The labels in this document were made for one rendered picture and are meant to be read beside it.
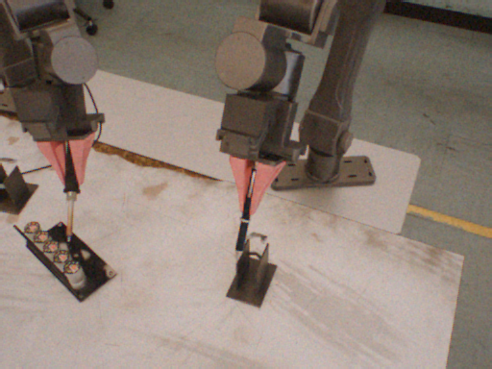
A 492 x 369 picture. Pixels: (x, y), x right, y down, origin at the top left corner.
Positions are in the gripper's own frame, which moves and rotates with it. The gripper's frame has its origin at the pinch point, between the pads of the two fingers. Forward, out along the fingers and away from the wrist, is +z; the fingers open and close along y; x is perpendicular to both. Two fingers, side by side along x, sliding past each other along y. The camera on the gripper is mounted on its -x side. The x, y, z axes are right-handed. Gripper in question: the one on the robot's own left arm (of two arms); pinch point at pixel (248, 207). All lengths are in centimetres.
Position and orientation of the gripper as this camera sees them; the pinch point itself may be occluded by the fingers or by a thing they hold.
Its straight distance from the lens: 62.4
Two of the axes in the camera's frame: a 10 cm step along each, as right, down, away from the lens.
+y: 9.3, 2.6, -2.4
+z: -2.0, 9.4, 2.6
